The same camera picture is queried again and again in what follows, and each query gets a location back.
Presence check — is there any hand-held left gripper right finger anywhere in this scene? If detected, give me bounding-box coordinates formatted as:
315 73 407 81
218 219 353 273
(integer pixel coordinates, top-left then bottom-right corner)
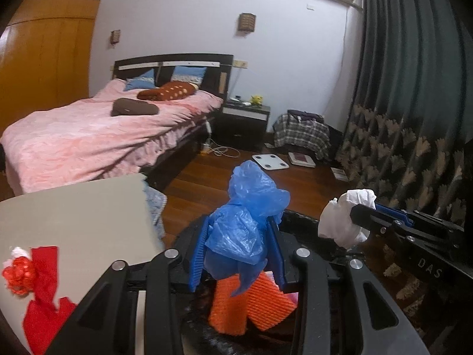
268 218 431 355

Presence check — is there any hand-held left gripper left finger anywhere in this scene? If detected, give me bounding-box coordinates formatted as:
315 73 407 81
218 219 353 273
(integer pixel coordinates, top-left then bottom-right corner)
46 216 209 355

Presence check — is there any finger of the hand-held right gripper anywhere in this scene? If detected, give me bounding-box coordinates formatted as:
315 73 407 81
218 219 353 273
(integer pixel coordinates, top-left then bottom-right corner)
373 207 464 232
350 204 457 252

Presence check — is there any bin with black bag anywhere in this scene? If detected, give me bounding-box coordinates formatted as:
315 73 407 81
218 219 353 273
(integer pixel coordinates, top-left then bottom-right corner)
164 209 370 355

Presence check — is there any blue plastic bag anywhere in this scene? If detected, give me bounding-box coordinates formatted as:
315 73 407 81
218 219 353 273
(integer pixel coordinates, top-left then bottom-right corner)
204 161 291 298

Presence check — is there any orange foam net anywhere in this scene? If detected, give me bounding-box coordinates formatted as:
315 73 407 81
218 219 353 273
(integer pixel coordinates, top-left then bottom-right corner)
208 270 298 335

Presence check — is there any red cloth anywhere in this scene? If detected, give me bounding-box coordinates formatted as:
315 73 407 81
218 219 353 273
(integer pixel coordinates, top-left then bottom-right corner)
23 246 78 355

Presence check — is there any red ribbon bow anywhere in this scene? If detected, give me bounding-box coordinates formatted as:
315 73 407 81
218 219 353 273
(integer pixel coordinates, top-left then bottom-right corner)
2 247 38 296

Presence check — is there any blue quilted cloth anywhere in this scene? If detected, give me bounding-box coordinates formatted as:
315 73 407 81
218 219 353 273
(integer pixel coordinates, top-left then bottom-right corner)
142 183 167 239

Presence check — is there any red-topped bathroom scale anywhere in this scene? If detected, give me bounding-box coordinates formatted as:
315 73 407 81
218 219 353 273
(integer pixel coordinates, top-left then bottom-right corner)
288 151 316 168

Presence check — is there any white bathroom scale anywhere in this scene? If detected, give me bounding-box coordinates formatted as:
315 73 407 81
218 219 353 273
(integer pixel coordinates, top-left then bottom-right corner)
252 152 289 171

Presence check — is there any plaid covered bag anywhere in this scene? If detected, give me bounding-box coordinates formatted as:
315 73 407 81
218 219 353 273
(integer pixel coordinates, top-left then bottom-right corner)
273 113 331 159

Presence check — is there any dark green patterned curtain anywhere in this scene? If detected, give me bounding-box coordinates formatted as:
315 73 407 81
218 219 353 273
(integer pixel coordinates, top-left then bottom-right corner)
334 0 473 341

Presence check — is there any dark bag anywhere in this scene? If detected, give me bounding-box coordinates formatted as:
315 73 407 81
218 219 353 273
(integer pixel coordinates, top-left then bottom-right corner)
287 109 324 122

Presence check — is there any black nightstand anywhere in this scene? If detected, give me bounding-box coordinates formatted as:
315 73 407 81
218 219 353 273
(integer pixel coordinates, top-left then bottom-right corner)
215 98 271 152

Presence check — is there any pink blanket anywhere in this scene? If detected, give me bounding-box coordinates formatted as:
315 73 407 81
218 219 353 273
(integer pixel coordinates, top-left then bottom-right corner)
0 79 224 195

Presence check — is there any brown cushion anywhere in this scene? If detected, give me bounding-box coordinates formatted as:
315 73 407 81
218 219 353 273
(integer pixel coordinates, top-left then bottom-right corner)
112 98 159 116

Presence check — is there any red polka-dot pillow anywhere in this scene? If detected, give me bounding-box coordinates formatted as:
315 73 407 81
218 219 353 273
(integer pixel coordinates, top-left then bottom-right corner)
137 81 199 101

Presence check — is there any blue pillow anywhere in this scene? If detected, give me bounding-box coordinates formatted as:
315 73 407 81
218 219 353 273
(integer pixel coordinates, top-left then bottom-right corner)
124 68 156 92
171 66 207 85

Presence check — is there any dark wooden bed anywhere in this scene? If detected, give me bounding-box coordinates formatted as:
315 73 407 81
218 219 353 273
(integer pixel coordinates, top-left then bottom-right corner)
0 54 234 196

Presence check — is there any wooden wardrobe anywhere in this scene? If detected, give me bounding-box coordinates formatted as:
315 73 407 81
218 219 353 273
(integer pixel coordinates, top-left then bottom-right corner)
0 0 101 134

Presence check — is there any white cable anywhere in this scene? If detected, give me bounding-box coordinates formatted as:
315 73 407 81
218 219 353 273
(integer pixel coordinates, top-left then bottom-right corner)
205 120 239 158

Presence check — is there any large wall lamp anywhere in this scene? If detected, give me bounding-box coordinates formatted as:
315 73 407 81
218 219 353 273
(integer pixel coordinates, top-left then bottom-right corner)
238 13 256 34

